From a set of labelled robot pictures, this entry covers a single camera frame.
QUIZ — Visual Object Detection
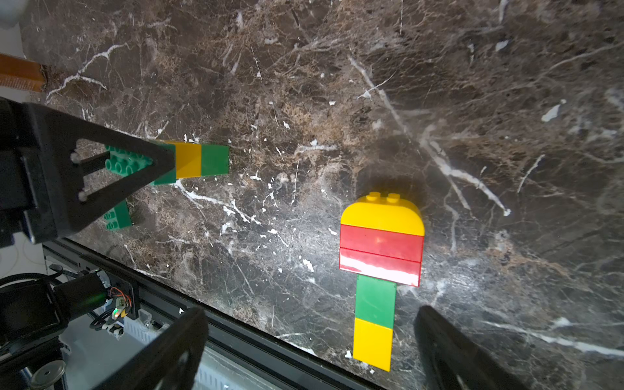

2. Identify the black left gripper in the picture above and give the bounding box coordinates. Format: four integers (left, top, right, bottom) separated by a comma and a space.
1, 97, 176, 248

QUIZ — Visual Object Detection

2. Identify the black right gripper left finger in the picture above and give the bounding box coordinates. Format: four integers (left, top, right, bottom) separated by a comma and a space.
96, 307, 209, 389

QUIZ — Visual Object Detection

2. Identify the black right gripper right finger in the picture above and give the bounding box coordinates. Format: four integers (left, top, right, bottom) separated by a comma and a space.
414, 305, 526, 389

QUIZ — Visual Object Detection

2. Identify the green long lego brick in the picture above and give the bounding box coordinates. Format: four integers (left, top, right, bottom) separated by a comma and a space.
103, 200, 133, 231
105, 141, 176, 186

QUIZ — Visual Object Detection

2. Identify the yellow square lego brick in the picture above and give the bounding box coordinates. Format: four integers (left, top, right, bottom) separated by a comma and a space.
353, 318, 393, 371

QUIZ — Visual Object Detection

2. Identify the green square lego brick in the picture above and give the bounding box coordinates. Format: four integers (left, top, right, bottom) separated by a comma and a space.
355, 276, 397, 328
201, 144, 229, 176

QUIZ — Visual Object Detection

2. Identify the red long lego brick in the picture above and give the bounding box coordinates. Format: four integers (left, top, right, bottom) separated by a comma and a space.
339, 225, 424, 288

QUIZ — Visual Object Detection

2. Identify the yellow rounded lego brick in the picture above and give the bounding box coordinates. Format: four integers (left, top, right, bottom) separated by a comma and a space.
170, 142, 202, 180

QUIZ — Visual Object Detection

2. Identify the yellow long lego brick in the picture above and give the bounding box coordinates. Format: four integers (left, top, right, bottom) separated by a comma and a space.
341, 192, 426, 237

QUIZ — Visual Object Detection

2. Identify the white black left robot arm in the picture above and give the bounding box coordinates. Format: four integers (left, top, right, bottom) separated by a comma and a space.
1, 99, 176, 354

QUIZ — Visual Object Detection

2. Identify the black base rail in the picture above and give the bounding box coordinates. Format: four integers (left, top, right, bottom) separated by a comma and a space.
43, 239, 379, 389

